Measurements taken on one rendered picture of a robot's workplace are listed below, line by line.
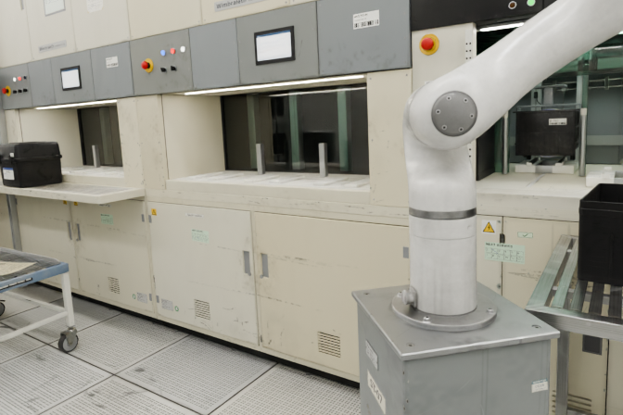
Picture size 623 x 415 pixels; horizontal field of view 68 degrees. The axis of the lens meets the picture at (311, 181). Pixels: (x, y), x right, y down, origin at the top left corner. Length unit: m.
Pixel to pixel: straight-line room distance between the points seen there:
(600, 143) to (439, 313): 1.65
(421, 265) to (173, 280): 1.87
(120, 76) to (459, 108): 2.15
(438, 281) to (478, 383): 0.17
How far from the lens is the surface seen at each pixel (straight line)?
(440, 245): 0.84
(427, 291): 0.87
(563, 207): 1.55
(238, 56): 2.05
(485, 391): 0.88
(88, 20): 2.94
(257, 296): 2.18
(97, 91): 2.86
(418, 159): 0.89
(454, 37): 1.60
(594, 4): 0.90
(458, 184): 0.83
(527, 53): 0.85
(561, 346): 1.63
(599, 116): 2.41
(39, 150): 3.19
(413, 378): 0.81
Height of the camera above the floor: 1.13
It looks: 8 degrees down
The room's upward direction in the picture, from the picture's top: 3 degrees counter-clockwise
